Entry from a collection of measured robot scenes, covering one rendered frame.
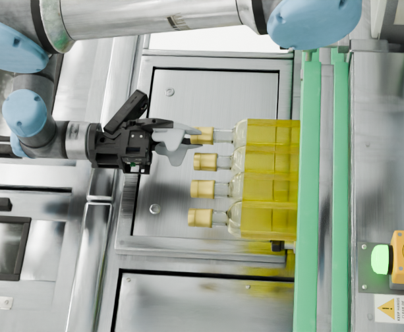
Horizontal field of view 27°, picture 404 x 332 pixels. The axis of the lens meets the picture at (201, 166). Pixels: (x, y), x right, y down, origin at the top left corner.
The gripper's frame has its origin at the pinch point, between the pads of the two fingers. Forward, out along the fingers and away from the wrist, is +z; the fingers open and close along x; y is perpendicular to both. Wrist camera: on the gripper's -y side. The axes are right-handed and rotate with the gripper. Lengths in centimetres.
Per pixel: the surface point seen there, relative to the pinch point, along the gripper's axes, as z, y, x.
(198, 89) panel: -2.2, -19.1, -12.4
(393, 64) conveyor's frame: 35.6, -6.7, 15.4
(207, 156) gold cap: 2.8, 5.5, 1.5
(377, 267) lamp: 32, 34, 19
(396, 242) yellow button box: 34, 30, 22
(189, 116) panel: -3.4, -12.4, -12.6
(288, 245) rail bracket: 18.5, 19.7, -5.4
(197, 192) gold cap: 1.5, 12.8, 0.8
